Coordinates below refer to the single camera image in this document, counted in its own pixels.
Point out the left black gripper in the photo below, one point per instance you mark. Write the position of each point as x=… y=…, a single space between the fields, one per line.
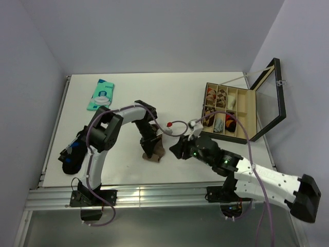
x=148 y=144

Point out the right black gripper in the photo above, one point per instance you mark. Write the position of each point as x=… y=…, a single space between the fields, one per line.
x=178 y=150

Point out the brown sock with striped cuff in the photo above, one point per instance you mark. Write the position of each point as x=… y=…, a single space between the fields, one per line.
x=153 y=147

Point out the black red yellow argyle sock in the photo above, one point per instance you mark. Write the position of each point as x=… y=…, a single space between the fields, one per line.
x=230 y=123

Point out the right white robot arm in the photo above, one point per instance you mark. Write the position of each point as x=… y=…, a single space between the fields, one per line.
x=243 y=180

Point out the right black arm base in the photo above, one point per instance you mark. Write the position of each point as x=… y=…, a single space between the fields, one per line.
x=232 y=206

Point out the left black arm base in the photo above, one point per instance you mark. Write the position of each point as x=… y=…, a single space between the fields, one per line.
x=95 y=198

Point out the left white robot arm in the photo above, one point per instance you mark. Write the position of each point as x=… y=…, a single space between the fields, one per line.
x=102 y=133

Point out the rolled dark brown argyle sock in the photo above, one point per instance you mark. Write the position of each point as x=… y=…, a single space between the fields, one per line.
x=209 y=120

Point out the rolled light blue sock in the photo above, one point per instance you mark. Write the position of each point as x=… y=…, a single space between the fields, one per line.
x=218 y=126

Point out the rolled orange beige argyle sock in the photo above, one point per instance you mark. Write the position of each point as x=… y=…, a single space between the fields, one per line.
x=211 y=96

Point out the mint green sock pair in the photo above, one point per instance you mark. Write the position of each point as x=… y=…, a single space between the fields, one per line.
x=102 y=95

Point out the rolled brown beige argyle sock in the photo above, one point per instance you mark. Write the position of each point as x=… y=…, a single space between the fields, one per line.
x=221 y=98

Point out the rolled white sock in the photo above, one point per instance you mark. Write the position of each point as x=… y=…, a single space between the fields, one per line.
x=231 y=101

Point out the black blue grey sock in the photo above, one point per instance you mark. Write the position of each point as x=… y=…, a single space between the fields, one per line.
x=73 y=155

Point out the black compartment box with lid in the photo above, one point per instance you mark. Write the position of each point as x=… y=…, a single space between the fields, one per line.
x=258 y=109

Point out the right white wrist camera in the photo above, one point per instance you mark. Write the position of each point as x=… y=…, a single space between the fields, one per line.
x=195 y=127

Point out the aluminium table edge rail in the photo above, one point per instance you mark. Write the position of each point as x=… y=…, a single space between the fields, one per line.
x=128 y=196

